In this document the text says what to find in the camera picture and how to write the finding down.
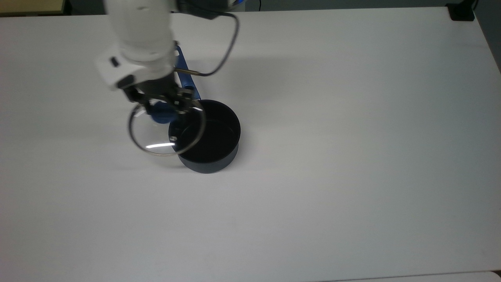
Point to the black table corner clamp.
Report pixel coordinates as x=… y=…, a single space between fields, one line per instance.
x=462 y=11

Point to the tan wooden board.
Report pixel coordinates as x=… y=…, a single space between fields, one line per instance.
x=31 y=6

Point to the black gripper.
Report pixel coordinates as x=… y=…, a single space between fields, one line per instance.
x=156 y=86

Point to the glass lid with blue knob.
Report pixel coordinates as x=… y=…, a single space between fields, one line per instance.
x=160 y=114

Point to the dark blue saucepan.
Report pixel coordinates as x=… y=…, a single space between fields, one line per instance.
x=211 y=137

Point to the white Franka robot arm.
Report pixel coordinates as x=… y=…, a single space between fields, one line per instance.
x=137 y=31

